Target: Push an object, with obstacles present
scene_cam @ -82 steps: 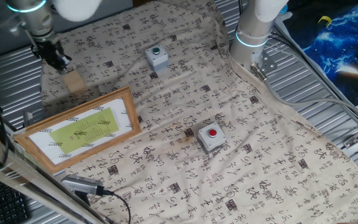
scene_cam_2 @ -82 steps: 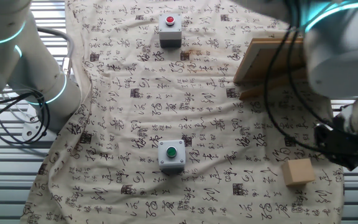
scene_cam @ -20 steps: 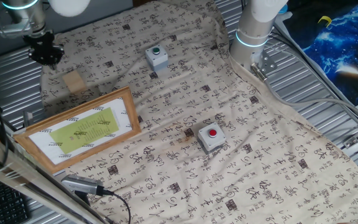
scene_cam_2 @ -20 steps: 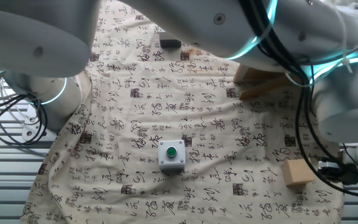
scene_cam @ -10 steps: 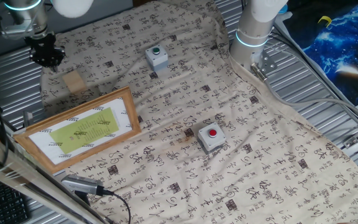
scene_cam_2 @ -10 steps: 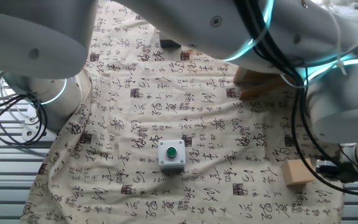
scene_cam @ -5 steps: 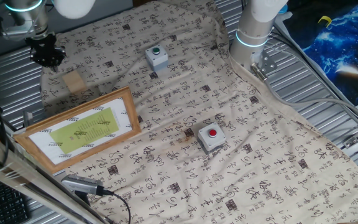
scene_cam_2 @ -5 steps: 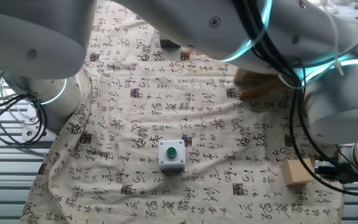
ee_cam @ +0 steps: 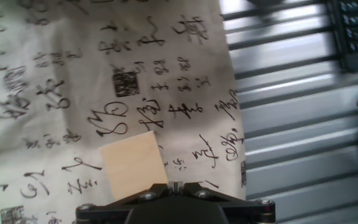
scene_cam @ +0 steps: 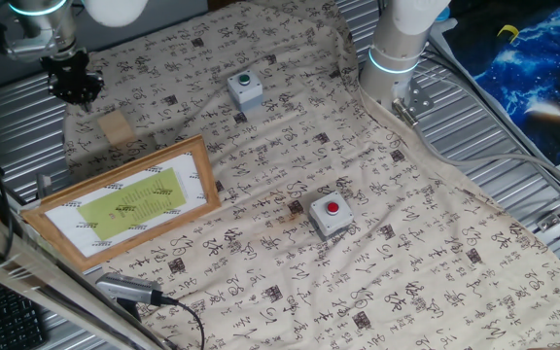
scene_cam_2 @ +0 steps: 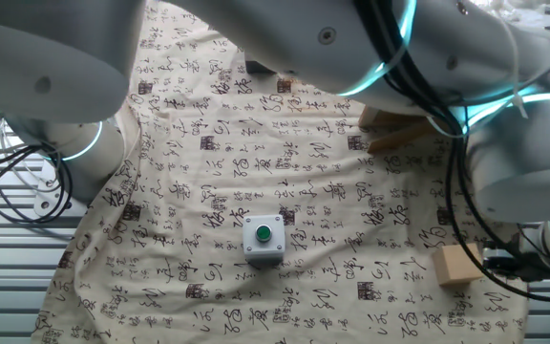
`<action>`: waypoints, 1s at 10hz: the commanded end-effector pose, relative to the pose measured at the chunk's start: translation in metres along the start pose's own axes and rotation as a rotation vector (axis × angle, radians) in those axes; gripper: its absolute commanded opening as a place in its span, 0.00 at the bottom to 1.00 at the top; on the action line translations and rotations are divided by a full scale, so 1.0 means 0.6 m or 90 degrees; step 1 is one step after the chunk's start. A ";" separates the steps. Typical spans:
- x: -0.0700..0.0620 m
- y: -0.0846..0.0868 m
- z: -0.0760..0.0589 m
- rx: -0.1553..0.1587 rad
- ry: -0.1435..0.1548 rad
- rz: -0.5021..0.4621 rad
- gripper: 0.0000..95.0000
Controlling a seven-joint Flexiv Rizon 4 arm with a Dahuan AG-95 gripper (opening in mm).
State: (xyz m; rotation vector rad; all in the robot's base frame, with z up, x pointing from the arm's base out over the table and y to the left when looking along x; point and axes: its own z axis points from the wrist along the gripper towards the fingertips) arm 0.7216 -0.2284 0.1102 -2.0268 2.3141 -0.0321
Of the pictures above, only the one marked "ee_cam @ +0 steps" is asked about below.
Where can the black computer keyboard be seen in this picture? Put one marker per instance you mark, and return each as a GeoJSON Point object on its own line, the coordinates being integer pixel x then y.
{"type": "Point", "coordinates": [356, 31]}

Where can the light wooden cube block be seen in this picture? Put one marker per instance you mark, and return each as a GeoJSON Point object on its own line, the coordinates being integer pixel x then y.
{"type": "Point", "coordinates": [132, 165]}

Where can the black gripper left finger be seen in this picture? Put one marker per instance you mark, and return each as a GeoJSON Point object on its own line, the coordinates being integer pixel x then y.
{"type": "Point", "coordinates": [104, 213]}

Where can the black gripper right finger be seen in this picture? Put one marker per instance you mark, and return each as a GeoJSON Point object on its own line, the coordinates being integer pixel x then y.
{"type": "Point", "coordinates": [250, 213]}

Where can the beige calligraphy print cloth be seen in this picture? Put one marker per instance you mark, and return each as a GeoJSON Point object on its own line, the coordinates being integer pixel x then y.
{"type": "Point", "coordinates": [73, 93]}

